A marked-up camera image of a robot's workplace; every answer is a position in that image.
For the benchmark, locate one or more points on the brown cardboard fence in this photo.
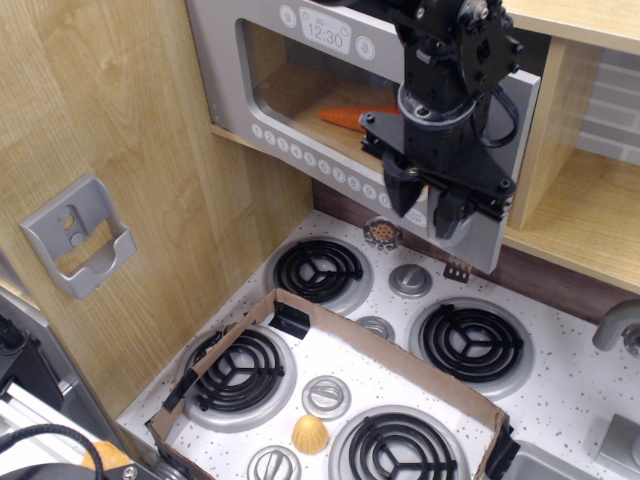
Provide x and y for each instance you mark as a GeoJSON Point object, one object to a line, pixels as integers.
{"type": "Point", "coordinates": [382, 378]}

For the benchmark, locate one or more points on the hanging toy spatula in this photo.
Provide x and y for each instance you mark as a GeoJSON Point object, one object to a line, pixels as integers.
{"type": "Point", "coordinates": [457, 270]}

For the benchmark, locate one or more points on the back grey stove knob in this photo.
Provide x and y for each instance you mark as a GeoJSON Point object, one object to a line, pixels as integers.
{"type": "Point", "coordinates": [410, 281]}

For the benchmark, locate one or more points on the grey toy faucet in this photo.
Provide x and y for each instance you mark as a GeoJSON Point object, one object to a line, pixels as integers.
{"type": "Point", "coordinates": [620, 322]}

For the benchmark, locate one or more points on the back left black burner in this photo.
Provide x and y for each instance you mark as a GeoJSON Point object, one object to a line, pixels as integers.
{"type": "Point", "coordinates": [318, 270]}

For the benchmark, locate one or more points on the front grey stove knob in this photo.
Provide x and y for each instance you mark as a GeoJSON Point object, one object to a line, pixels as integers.
{"type": "Point", "coordinates": [274, 462]}

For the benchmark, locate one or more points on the front right black burner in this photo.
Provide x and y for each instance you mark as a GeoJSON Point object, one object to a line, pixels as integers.
{"type": "Point", "coordinates": [399, 446]}

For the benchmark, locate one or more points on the yellow ridged toy shell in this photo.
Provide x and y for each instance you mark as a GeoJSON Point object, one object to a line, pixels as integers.
{"type": "Point", "coordinates": [309, 435]}

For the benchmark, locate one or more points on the grey stove knob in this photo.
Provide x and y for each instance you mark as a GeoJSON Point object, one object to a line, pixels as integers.
{"type": "Point", "coordinates": [410, 281]}
{"type": "Point", "coordinates": [274, 462]}
{"type": "Point", "coordinates": [326, 397]}

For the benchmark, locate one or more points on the silver microwave door handle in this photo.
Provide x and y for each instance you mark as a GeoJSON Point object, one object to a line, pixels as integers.
{"type": "Point", "coordinates": [458, 233]}

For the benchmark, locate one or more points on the grey toy microwave door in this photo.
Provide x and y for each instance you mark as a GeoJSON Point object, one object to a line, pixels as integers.
{"type": "Point", "coordinates": [269, 66]}

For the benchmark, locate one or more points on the black burner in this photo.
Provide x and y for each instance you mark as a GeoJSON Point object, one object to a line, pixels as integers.
{"type": "Point", "coordinates": [470, 343]}
{"type": "Point", "coordinates": [399, 446]}
{"type": "Point", "coordinates": [245, 376]}
{"type": "Point", "coordinates": [318, 270]}

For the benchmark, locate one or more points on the grey wall phone holder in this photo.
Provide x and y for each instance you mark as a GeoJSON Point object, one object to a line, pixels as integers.
{"type": "Point", "coordinates": [67, 221]}

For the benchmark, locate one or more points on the back right black burner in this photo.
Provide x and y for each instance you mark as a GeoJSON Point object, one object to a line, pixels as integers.
{"type": "Point", "coordinates": [470, 343]}

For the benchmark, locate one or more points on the middle small grey knob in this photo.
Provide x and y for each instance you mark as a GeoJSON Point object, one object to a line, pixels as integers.
{"type": "Point", "coordinates": [378, 326]}

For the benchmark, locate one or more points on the hanging toy strainer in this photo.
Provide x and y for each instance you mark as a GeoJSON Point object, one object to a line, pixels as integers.
{"type": "Point", "coordinates": [382, 233]}

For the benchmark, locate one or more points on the front left black burner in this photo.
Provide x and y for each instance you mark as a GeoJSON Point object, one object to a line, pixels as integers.
{"type": "Point", "coordinates": [245, 376]}

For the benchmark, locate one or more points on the grey toy sink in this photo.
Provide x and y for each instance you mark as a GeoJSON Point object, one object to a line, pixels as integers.
{"type": "Point", "coordinates": [615, 455]}

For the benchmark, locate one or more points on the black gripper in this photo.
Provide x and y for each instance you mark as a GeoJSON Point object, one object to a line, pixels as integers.
{"type": "Point", "coordinates": [443, 149]}

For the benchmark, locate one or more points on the centre grey stove knob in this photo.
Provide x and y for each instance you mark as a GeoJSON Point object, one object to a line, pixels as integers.
{"type": "Point", "coordinates": [326, 397]}

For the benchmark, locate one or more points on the orange toy carrot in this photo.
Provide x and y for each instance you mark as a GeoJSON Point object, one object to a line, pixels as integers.
{"type": "Point", "coordinates": [349, 117]}

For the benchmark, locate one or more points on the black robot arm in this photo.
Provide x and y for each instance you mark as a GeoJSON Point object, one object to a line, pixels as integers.
{"type": "Point", "coordinates": [452, 108]}

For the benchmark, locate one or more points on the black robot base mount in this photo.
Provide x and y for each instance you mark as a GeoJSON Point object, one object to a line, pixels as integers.
{"type": "Point", "coordinates": [23, 364]}

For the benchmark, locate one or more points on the orange toy at bottom left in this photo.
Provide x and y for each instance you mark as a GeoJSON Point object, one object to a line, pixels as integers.
{"type": "Point", "coordinates": [111, 456]}

